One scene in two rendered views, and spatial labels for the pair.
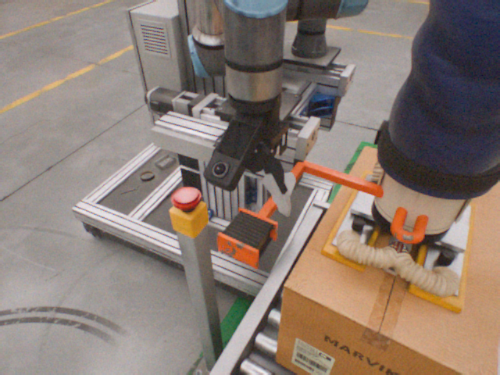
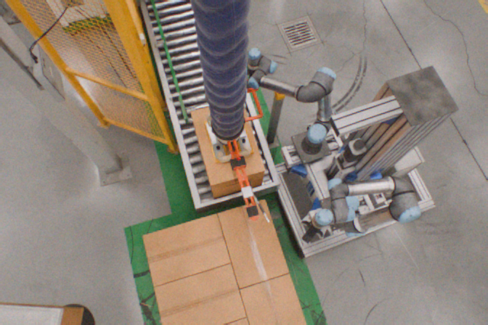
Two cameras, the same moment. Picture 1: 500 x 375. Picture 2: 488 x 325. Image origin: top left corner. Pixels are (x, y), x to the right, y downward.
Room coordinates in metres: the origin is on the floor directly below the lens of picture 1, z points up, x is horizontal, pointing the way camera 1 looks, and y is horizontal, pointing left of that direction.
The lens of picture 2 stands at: (1.37, -1.12, 3.62)
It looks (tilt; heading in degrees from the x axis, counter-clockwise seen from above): 71 degrees down; 131
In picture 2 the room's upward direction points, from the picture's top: 3 degrees clockwise
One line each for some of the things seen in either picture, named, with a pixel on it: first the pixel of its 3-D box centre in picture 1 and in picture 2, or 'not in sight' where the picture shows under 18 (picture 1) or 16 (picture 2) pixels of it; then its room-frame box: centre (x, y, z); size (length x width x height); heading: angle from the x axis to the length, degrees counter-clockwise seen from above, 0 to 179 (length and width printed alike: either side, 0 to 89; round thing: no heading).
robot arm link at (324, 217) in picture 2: not in sight; (323, 217); (1.42, -0.56, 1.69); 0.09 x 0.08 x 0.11; 53
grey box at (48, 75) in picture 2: not in sight; (49, 75); (-0.26, -0.99, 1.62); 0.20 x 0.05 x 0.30; 151
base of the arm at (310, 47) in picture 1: (310, 39); not in sight; (1.49, -0.24, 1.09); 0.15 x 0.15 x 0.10
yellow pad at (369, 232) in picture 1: (365, 209); (240, 133); (0.60, -0.29, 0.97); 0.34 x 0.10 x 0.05; 150
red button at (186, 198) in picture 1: (187, 201); not in sight; (0.59, 0.15, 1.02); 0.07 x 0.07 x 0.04
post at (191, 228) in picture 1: (206, 310); (274, 120); (0.59, 0.15, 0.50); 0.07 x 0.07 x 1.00; 61
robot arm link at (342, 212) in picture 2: not in sight; (341, 211); (1.46, -0.47, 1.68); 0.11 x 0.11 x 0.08; 53
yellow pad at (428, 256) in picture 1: (448, 239); (216, 139); (0.51, -0.45, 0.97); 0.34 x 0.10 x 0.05; 150
